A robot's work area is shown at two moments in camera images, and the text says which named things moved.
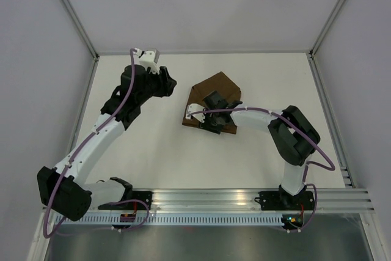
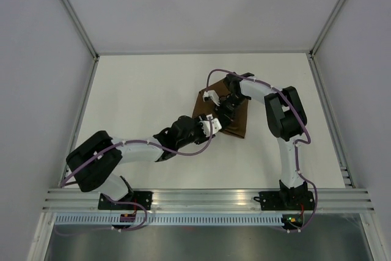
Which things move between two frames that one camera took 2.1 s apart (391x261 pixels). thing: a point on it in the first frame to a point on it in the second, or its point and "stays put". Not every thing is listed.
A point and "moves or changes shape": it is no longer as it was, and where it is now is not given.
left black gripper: [166, 83] to [203, 137]
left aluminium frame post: [71, 11] stays put
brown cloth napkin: [219, 82] moves or changes shape
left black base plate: [146, 196] stays put
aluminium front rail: [203, 200] stays put
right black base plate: [277, 201] stays put
